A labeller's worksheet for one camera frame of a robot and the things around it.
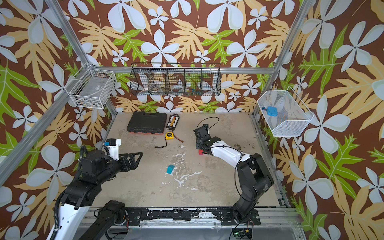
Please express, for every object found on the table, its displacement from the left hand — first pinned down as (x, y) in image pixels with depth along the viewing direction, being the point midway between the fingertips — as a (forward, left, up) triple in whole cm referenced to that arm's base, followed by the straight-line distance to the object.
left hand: (134, 152), depth 68 cm
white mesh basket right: (+20, -80, +5) cm, 83 cm away
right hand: (+17, -33, -17) cm, 41 cm away
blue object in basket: (+27, -74, +1) cm, 79 cm away
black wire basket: (+53, -19, +4) cm, 57 cm away
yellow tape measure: (+27, -11, -24) cm, 38 cm away
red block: (+14, -33, -25) cm, 44 cm away
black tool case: (+41, +7, -26) cm, 49 cm away
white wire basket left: (+38, +32, +8) cm, 50 cm away
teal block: (+3, -14, -25) cm, 29 cm away
